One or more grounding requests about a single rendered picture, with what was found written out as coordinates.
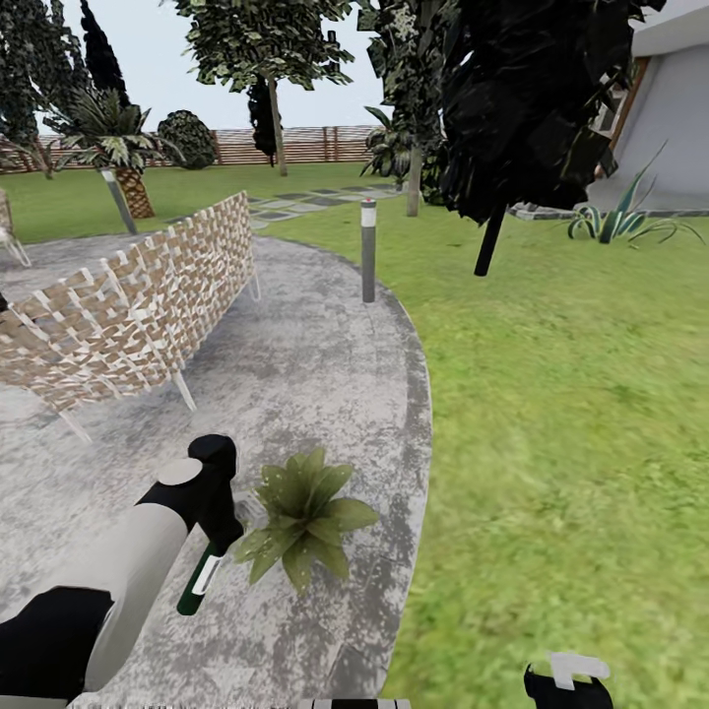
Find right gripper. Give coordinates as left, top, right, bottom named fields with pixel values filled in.
left=524, top=665, right=613, bottom=709

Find insectifuge atomizer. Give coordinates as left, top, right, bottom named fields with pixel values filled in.
left=177, top=544, right=226, bottom=616

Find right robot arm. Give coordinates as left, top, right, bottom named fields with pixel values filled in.
left=524, top=652, right=613, bottom=709

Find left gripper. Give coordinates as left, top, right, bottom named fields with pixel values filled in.
left=197, top=494, right=247, bottom=553

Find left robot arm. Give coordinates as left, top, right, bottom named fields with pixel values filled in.
left=0, top=434, right=269, bottom=709

